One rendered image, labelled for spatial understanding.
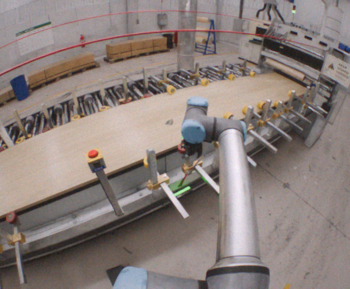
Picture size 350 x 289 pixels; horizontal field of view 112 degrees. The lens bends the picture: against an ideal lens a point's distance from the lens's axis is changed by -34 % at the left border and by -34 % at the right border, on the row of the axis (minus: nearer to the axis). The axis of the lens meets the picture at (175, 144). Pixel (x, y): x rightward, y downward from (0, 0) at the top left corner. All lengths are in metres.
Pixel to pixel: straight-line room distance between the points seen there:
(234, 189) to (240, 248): 0.14
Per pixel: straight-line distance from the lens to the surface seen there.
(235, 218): 0.36
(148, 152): 0.86
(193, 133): 0.62
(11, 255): 1.48
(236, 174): 0.44
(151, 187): 1.05
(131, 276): 0.30
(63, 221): 1.40
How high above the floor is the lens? 1.72
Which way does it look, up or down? 42 degrees down
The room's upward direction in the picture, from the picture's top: 1 degrees clockwise
